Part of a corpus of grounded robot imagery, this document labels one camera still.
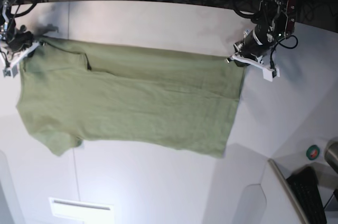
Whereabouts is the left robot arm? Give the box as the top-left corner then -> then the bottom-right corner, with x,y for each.
230,0 -> 298,61

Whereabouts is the green t-shirt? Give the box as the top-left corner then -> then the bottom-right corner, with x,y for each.
17,38 -> 245,157

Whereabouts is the grey table edge rail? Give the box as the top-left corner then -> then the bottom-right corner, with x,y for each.
268,159 -> 309,224

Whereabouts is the metal cylinder cup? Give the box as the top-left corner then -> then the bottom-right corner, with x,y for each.
324,141 -> 338,173

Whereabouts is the white label plate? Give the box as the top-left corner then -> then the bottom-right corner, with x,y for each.
49,198 -> 115,223

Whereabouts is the black keyboard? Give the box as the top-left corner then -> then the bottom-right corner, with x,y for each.
287,166 -> 327,224

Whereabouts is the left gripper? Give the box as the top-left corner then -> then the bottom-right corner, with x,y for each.
233,30 -> 264,62

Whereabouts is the green tape roll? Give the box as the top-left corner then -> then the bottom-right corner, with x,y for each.
306,145 -> 320,161

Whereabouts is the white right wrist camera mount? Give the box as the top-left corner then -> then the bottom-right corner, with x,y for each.
1,41 -> 42,78

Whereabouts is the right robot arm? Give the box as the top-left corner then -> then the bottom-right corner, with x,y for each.
1,0 -> 44,53

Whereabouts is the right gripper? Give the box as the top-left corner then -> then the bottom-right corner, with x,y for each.
5,31 -> 34,53

